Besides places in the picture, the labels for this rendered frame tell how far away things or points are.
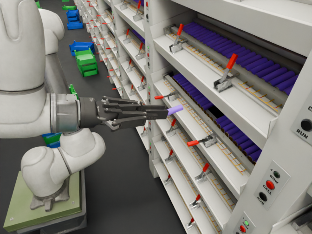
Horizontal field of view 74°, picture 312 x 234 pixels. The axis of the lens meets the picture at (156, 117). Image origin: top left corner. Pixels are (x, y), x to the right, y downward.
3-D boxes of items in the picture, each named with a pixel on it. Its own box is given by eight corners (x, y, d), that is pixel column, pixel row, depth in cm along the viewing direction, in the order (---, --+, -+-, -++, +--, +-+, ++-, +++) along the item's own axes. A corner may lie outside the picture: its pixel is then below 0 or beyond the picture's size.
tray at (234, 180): (239, 203, 55) (240, 186, 48) (155, 90, 98) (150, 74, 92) (301, 168, 57) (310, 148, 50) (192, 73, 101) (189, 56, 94)
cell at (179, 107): (183, 106, 60) (162, 113, 58) (183, 111, 61) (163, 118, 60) (180, 102, 61) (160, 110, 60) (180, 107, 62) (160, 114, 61)
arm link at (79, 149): (65, 167, 114) (101, 149, 124) (73, 181, 101) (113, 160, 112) (-2, 14, 83) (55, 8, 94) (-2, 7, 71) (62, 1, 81)
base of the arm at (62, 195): (28, 218, 96) (23, 212, 93) (35, 180, 113) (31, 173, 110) (69, 207, 100) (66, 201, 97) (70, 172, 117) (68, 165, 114)
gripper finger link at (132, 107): (101, 118, 53) (100, 114, 54) (140, 114, 59) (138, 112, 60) (103, 105, 51) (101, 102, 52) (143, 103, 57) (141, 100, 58)
